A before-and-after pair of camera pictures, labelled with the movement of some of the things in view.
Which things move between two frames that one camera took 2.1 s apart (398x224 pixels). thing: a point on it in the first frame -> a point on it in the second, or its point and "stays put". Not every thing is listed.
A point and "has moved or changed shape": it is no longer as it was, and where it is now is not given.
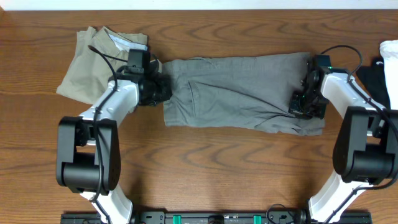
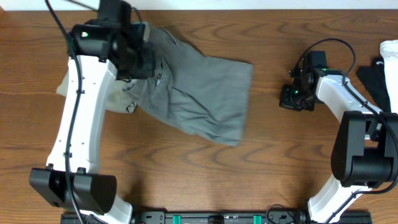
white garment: [389, 51] stays put
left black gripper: [165, 94] -> [149, 70]
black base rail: [214, 217] stays put
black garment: [374, 76] stays put
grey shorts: [247, 91] has moved or changed shape
